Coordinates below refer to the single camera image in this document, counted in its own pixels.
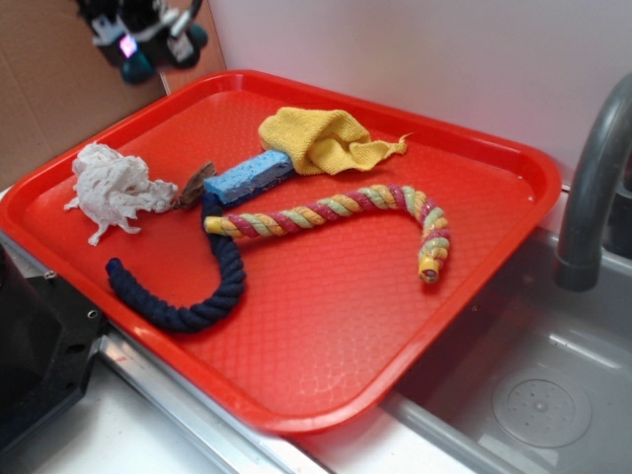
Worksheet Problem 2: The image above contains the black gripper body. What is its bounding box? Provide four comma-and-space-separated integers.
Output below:
76, 0, 181, 38

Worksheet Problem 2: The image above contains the blue sponge block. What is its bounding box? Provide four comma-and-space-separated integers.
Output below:
203, 150, 295, 207

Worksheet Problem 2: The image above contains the yellow microfiber cloth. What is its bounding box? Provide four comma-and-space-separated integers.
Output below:
258, 107, 408, 176

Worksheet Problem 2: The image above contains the red plastic tray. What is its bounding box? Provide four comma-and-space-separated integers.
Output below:
1, 71, 561, 435

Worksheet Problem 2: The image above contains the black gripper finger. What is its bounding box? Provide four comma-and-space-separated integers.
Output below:
156, 14, 201, 69
92, 17, 138, 67

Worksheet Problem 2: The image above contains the small brown pine cone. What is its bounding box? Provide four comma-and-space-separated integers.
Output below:
172, 161, 216, 210

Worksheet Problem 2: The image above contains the multicolour twisted rope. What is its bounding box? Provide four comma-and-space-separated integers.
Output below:
202, 184, 452, 284

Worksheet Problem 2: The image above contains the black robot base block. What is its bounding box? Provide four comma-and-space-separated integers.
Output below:
1, 250, 105, 454

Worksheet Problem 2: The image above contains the crumpled white paper towel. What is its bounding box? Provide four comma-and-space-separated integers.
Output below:
64, 142, 179, 246

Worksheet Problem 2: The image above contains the brown cardboard panel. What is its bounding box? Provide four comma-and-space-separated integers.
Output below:
1, 1, 225, 189

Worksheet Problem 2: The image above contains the grey sink faucet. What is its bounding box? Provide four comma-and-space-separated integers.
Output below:
554, 75, 631, 291

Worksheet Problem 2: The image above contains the dark green plastic pickle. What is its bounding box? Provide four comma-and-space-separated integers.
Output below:
119, 23, 208, 85

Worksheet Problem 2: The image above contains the grey plastic sink basin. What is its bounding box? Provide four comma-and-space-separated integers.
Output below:
383, 230, 631, 473

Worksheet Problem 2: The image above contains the navy blue twisted rope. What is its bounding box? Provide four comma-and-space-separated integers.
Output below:
105, 191, 247, 335

